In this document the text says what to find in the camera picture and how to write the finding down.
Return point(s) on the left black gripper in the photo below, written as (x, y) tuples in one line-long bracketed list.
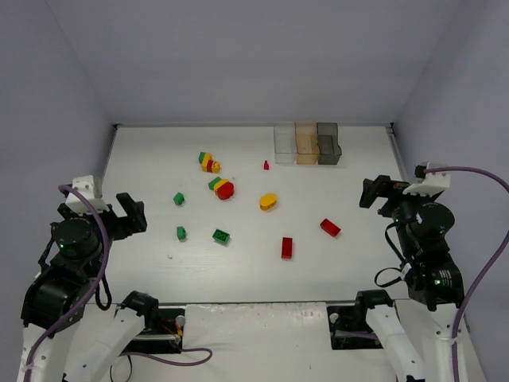
[(120, 220)]

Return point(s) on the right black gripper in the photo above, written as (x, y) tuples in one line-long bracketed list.
[(382, 192)]

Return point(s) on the red lego brick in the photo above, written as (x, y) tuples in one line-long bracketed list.
[(287, 248), (329, 227)]

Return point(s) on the green two-stud lego brick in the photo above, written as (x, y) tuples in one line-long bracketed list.
[(221, 237)]

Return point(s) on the green yellow red rounded stack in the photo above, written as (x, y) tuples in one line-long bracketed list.
[(222, 187)]

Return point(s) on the yellow rounded lego brick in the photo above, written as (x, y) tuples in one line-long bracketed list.
[(268, 201)]

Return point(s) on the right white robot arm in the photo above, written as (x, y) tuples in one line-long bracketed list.
[(433, 281)]

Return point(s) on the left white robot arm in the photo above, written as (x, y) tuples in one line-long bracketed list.
[(73, 265)]

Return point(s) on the dark grey plastic container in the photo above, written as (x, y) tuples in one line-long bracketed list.
[(328, 143)]

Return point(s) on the amber plastic container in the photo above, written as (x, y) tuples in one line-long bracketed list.
[(306, 141)]

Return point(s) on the green yellow red lego stack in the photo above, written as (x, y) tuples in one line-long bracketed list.
[(208, 164)]

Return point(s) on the clear plastic container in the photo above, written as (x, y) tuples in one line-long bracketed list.
[(285, 147)]

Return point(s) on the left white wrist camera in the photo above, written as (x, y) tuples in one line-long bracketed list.
[(89, 187)]

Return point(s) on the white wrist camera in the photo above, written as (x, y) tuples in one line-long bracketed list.
[(430, 182), (89, 187)]

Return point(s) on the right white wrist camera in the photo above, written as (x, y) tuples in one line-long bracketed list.
[(430, 182)]

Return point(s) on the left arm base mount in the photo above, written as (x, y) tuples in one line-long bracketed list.
[(164, 336)]

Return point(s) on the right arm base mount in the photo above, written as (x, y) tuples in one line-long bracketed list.
[(348, 329)]

